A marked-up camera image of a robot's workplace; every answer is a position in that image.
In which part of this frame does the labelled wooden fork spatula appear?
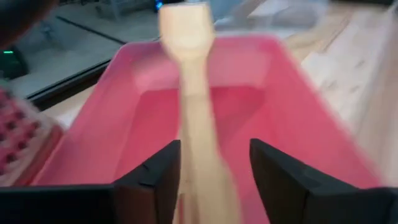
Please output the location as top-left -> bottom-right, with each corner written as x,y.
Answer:
157,1 -> 250,224

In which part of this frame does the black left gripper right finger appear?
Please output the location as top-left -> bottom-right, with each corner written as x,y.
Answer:
249,138 -> 374,224

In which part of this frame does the pink plastic container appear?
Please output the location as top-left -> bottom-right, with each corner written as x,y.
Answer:
30,34 -> 386,224

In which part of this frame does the red box grater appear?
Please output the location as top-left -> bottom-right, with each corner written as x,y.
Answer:
0,86 -> 65,188

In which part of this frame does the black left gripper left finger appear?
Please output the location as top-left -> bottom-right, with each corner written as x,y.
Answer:
113,139 -> 182,224

